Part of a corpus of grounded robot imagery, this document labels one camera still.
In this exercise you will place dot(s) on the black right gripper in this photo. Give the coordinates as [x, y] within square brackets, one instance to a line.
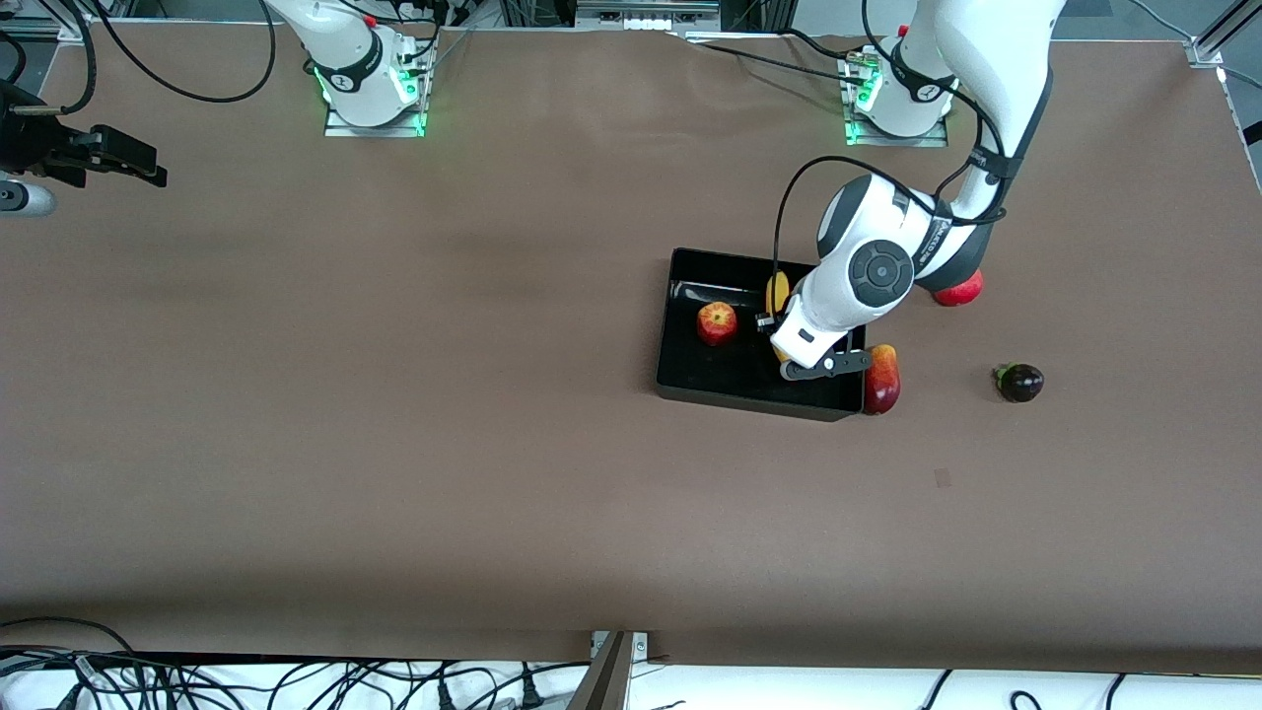
[30, 143]

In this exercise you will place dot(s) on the yellow banana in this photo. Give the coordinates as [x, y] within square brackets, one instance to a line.
[778, 291]

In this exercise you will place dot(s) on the red yellow apple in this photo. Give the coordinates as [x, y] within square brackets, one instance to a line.
[717, 323]

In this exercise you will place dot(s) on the black plastic box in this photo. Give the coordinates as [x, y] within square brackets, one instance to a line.
[710, 370]

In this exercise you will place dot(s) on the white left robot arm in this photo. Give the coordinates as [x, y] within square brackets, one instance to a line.
[877, 271]

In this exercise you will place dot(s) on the grey equipment box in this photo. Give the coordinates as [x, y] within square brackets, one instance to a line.
[646, 10]

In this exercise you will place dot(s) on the red yellow mango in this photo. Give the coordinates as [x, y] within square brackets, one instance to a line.
[884, 387]

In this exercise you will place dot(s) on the red pomegranate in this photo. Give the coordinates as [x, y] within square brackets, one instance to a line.
[961, 294]

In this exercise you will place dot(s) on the dark purple eggplant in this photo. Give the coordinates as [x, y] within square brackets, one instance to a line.
[1021, 384]

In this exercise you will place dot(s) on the brown table cover sheet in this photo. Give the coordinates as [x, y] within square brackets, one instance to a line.
[493, 552]

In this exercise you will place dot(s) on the dark metal profile bar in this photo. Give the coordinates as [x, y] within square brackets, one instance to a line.
[603, 685]

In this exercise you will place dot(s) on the metal table bracket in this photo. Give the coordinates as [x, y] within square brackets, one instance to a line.
[639, 644]

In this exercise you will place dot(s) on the aluminium frame strut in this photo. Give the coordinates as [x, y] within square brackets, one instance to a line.
[1227, 25]

